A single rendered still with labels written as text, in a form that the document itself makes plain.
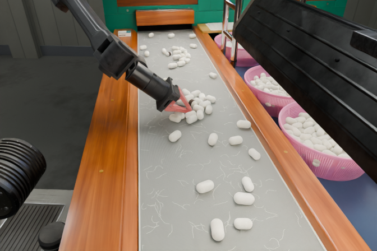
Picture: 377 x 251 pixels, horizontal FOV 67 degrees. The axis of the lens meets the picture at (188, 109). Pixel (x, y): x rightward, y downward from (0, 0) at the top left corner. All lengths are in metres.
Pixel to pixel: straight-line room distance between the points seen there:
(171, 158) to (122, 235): 0.23
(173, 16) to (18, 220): 1.11
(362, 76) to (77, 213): 0.47
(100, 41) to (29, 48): 3.00
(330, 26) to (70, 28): 3.35
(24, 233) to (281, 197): 0.70
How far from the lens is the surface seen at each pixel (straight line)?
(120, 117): 0.78
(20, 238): 0.96
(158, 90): 0.73
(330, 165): 0.73
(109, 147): 0.68
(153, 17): 1.53
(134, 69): 0.71
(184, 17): 1.54
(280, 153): 0.67
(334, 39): 0.28
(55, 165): 1.92
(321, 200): 0.59
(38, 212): 1.00
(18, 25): 3.68
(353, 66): 0.25
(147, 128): 0.76
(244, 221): 0.53
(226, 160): 0.66
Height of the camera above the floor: 1.17
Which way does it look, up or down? 31 degrees down
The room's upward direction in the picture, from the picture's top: straight up
